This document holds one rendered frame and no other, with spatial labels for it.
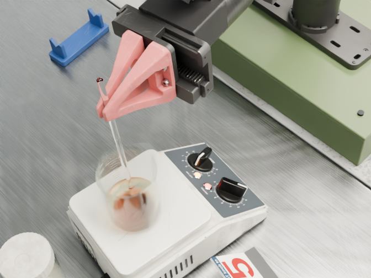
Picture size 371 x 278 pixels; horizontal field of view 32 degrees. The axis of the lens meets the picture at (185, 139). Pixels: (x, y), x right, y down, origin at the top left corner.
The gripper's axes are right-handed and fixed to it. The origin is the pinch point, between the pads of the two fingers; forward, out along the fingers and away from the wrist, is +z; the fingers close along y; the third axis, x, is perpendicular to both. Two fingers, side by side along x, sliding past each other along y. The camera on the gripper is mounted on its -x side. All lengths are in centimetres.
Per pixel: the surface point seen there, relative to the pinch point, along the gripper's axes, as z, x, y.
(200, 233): -1.5, 18.0, 7.9
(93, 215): 4.2, 15.9, -2.3
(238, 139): -18.4, 25.4, 1.1
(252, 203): -9.4, 21.4, 9.3
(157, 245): 3.0, 16.0, 5.6
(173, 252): 2.0, 17.8, 6.9
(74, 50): -17.7, 24.3, -28.2
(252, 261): -4.5, 24.7, 12.6
